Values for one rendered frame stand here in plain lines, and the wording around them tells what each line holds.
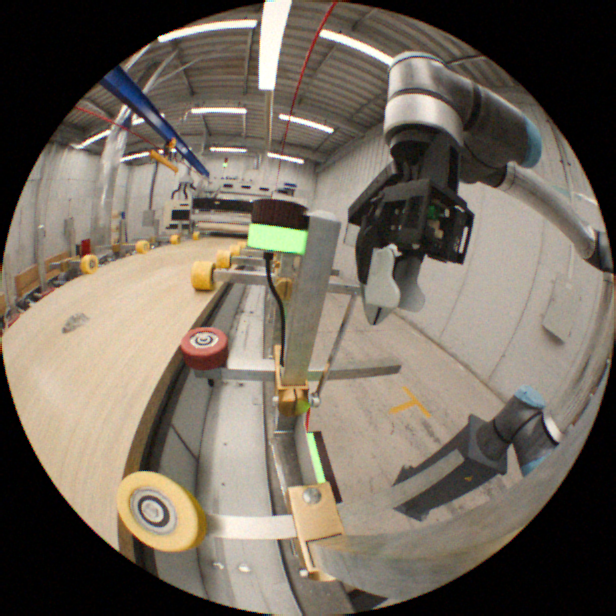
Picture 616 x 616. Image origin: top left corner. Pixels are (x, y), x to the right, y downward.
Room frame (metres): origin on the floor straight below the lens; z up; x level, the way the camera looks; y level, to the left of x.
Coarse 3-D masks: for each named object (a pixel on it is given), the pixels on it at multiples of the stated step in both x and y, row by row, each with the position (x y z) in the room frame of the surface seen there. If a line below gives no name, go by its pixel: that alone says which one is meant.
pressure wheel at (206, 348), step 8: (200, 328) 0.23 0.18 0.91; (208, 328) 0.24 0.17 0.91; (184, 336) 0.20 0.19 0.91; (192, 336) 0.21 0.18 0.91; (200, 336) 0.21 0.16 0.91; (208, 336) 0.22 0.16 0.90; (216, 336) 0.23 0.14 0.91; (224, 336) 0.23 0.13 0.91; (184, 344) 0.18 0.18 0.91; (192, 344) 0.19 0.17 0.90; (200, 344) 0.20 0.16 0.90; (208, 344) 0.20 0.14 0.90; (216, 344) 0.20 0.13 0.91; (224, 344) 0.21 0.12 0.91; (184, 352) 0.17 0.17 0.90; (192, 352) 0.17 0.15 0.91; (200, 352) 0.18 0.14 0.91; (208, 352) 0.18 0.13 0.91; (216, 352) 0.19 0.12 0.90; (224, 352) 0.20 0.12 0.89; (184, 360) 0.17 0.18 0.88; (192, 360) 0.17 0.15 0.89; (200, 360) 0.17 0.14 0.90; (208, 360) 0.18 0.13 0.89; (216, 360) 0.19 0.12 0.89; (224, 360) 0.20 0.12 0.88; (200, 368) 0.17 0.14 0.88; (208, 368) 0.18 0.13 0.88
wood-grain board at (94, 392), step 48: (192, 240) 1.63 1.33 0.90; (240, 240) 2.19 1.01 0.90; (96, 288) 0.26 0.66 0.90; (144, 288) 0.34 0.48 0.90; (192, 288) 0.41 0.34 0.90; (48, 336) 0.02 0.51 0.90; (96, 336) 0.11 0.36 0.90; (144, 336) 0.17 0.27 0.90; (48, 384) -0.03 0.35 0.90; (96, 384) 0.05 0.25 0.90; (144, 384) 0.09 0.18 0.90; (48, 432) -0.08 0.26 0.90; (96, 432) 0.00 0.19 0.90; (144, 432) 0.04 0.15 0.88; (96, 480) -0.05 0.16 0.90; (96, 528) -0.11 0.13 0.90
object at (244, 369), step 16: (224, 368) 0.20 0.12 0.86; (240, 368) 0.21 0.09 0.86; (256, 368) 0.22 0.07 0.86; (272, 368) 0.23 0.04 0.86; (320, 368) 0.26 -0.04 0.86; (336, 368) 0.26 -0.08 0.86; (352, 368) 0.27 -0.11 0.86; (368, 368) 0.28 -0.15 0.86; (384, 368) 0.29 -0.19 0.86; (400, 368) 0.31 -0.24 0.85
